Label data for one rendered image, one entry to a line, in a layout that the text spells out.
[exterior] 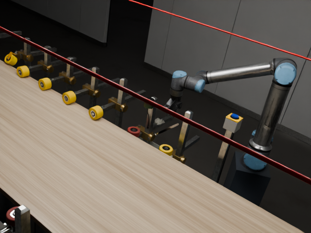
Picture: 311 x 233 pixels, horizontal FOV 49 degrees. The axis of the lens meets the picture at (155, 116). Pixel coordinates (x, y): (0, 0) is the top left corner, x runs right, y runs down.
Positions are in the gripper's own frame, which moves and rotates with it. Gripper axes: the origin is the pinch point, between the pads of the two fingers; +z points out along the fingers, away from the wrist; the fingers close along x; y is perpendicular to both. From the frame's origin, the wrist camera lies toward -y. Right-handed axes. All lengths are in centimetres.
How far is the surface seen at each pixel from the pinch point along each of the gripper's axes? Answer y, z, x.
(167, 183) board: -66, -10, -44
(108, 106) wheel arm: -39.6, -15.2, 23.3
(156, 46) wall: 237, 53, 185
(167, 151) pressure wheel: -44, -10, -28
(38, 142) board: -93, -12, 24
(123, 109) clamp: -33.6, -13.9, 16.1
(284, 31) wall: 233, -27, 3
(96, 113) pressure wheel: -53, -16, 21
